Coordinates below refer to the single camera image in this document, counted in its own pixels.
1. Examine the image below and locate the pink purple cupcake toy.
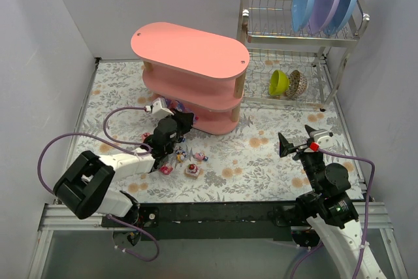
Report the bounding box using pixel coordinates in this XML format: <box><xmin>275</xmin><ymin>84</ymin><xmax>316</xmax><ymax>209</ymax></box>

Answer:
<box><xmin>165</xmin><ymin>98</ymin><xmax>173</xmax><ymax>109</ymax></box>

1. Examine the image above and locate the strawberry cake toy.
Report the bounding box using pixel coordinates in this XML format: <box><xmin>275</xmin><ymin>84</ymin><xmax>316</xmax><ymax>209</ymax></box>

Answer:
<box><xmin>184</xmin><ymin>163</ymin><xmax>201</xmax><ymax>179</ymax></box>

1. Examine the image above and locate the purple bunny head toy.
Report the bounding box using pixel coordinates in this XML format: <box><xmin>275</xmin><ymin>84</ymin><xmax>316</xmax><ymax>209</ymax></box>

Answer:
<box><xmin>174</xmin><ymin>101</ymin><xmax>185</xmax><ymax>112</ymax></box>

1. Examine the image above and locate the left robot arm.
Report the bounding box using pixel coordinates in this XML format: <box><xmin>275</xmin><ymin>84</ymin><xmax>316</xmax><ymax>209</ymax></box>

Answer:
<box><xmin>53</xmin><ymin>110</ymin><xmax>195</xmax><ymax>223</ymax></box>

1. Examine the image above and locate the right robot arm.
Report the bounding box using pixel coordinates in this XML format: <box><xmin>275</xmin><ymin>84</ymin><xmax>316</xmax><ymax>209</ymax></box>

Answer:
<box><xmin>278</xmin><ymin>125</ymin><xmax>385</xmax><ymax>278</ymax></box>

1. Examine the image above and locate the pink three-tier shelf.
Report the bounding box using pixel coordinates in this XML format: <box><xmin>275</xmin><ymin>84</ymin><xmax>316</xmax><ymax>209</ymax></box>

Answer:
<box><xmin>131</xmin><ymin>22</ymin><xmax>249</xmax><ymax>135</ymax></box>

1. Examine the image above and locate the blue white duck figure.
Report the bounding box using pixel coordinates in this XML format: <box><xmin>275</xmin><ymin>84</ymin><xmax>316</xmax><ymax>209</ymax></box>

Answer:
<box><xmin>176</xmin><ymin>148</ymin><xmax>187</xmax><ymax>156</ymax></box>

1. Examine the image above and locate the yellow blue duck figure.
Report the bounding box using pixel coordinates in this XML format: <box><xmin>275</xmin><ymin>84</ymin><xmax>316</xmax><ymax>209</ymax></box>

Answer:
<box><xmin>177</xmin><ymin>154</ymin><xmax>185</xmax><ymax>163</ymax></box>

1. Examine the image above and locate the pink flowerpot toy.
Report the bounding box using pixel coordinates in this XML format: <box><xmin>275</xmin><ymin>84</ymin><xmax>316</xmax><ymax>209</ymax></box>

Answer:
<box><xmin>141</xmin><ymin>133</ymin><xmax>152</xmax><ymax>143</ymax></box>

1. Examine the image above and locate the floral table mat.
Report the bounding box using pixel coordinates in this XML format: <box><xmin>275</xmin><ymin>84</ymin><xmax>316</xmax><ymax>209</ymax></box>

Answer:
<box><xmin>74</xmin><ymin>61</ymin><xmax>363</xmax><ymax>203</ymax></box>

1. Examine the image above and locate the patterned ceramic bowl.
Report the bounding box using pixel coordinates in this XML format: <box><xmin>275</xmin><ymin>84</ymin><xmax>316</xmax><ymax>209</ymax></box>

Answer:
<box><xmin>285</xmin><ymin>70</ymin><xmax>308</xmax><ymax>98</ymax></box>

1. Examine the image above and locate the pink lying figure toy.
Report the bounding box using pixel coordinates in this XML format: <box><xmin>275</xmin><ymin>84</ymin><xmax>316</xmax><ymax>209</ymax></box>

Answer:
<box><xmin>159</xmin><ymin>165</ymin><xmax>173</xmax><ymax>175</ymax></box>

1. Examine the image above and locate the lime green bowl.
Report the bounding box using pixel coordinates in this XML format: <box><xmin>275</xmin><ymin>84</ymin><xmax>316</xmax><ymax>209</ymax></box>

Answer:
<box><xmin>268</xmin><ymin>70</ymin><xmax>289</xmax><ymax>96</ymax></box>

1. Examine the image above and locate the steel dish rack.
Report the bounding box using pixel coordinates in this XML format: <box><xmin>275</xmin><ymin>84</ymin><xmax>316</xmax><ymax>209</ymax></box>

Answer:
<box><xmin>236</xmin><ymin>0</ymin><xmax>370</xmax><ymax>112</ymax></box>

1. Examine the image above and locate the purple plate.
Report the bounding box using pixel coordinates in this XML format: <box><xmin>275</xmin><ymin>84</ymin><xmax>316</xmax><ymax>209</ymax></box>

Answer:
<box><xmin>309</xmin><ymin>0</ymin><xmax>340</xmax><ymax>35</ymax></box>

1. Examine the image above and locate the right blue plate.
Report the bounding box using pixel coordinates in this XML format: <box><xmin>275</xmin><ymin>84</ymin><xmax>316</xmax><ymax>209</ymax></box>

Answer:
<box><xmin>324</xmin><ymin>0</ymin><xmax>357</xmax><ymax>36</ymax></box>

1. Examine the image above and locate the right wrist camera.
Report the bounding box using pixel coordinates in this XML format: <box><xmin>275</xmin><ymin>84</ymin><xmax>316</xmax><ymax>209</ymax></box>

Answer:
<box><xmin>309</xmin><ymin>129</ymin><xmax>334</xmax><ymax>149</ymax></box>

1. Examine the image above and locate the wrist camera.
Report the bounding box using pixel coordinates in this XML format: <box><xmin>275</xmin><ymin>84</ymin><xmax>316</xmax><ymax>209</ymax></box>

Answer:
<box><xmin>309</xmin><ymin>129</ymin><xmax>334</xmax><ymax>149</ymax></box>
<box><xmin>152</xmin><ymin>97</ymin><xmax>174</xmax><ymax>119</ymax></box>

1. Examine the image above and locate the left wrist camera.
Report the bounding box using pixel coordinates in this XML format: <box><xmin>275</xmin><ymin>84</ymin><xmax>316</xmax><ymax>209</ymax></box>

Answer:
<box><xmin>152</xmin><ymin>97</ymin><xmax>174</xmax><ymax>119</ymax></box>

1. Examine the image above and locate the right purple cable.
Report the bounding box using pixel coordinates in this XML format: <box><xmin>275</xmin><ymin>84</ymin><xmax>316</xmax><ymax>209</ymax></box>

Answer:
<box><xmin>287</xmin><ymin>148</ymin><xmax>376</xmax><ymax>279</ymax></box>

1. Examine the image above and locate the purple cable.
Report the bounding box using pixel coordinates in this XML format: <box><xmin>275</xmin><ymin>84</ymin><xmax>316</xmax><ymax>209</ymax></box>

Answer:
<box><xmin>287</xmin><ymin>148</ymin><xmax>376</xmax><ymax>279</ymax></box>
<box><xmin>37</xmin><ymin>105</ymin><xmax>161</xmax><ymax>262</ymax></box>

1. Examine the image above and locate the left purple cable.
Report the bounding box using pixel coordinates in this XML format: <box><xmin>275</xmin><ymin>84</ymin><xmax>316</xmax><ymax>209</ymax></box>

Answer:
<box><xmin>37</xmin><ymin>105</ymin><xmax>161</xmax><ymax>262</ymax></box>

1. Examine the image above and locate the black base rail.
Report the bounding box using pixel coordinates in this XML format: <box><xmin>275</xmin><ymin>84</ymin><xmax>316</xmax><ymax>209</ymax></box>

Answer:
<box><xmin>101</xmin><ymin>202</ymin><xmax>323</xmax><ymax>247</ymax></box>

